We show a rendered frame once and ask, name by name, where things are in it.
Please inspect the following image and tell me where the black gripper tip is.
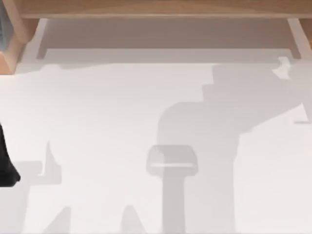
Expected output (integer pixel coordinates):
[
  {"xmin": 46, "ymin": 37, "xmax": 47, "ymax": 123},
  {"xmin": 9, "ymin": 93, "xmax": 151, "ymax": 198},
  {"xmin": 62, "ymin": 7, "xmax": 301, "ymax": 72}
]
[{"xmin": 0, "ymin": 123, "xmax": 21, "ymax": 188}]

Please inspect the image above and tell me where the pale wooden drawer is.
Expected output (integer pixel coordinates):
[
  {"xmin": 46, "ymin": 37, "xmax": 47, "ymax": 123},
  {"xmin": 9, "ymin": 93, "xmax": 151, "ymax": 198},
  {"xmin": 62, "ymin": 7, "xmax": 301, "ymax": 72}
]
[{"xmin": 0, "ymin": 0, "xmax": 40, "ymax": 76}]

